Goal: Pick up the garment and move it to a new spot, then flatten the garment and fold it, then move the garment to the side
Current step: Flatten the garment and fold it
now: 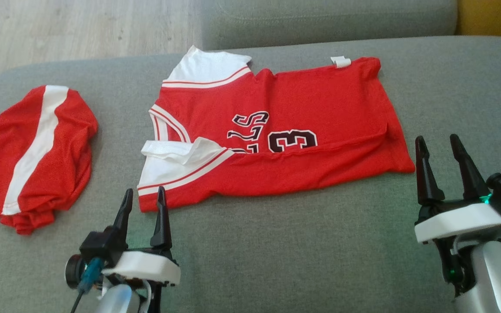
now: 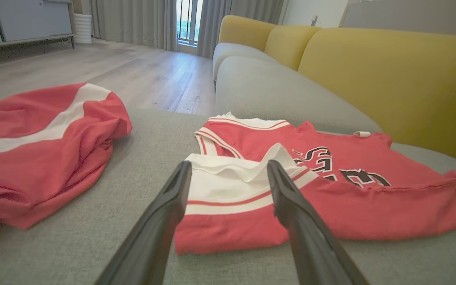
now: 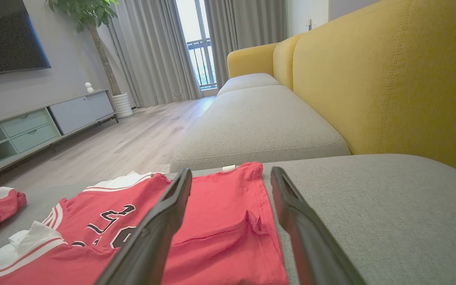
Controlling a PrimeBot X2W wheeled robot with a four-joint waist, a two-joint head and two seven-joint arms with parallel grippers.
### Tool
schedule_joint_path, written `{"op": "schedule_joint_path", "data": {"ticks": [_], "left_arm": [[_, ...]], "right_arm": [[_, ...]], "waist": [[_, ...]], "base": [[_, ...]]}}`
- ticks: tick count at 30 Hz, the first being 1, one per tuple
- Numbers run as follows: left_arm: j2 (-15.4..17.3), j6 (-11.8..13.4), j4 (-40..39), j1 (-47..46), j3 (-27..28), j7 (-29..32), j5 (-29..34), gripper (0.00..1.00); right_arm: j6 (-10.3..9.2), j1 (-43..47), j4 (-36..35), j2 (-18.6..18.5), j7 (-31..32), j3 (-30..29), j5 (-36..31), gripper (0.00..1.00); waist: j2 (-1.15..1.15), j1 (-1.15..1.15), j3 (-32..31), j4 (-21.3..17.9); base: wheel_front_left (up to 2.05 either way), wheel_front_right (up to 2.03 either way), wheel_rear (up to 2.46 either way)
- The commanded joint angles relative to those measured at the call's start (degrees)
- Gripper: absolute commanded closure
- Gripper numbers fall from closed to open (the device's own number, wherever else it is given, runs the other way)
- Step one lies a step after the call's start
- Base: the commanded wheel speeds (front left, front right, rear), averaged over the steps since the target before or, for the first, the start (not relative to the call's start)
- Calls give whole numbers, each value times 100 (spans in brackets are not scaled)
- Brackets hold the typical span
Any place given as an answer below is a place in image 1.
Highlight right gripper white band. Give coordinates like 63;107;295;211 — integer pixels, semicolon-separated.
414;134;501;244

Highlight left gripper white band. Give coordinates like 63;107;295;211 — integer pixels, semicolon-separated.
101;186;181;286

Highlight red shorts with white stripe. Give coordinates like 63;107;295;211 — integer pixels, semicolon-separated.
0;85;99;235

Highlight red basketball jersey white trim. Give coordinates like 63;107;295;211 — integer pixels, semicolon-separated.
137;45;415;213

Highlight mustard yellow cushion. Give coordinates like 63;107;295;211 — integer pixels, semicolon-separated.
456;0;501;43

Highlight grey sofa backrest cushion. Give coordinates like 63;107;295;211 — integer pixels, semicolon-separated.
200;0;458;50

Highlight left camera cable teal plug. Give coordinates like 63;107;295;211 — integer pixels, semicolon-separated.
70;257;104;313

